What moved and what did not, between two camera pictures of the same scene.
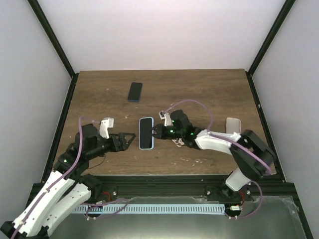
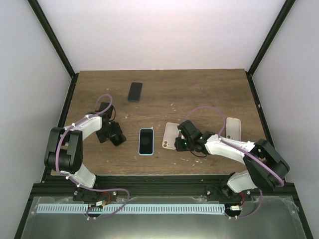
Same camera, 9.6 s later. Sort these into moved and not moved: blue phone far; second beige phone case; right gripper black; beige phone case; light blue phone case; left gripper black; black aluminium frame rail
Moved: beige phone case; left gripper black; right gripper black; light blue phone case
Not moved: black aluminium frame rail; second beige phone case; blue phone far
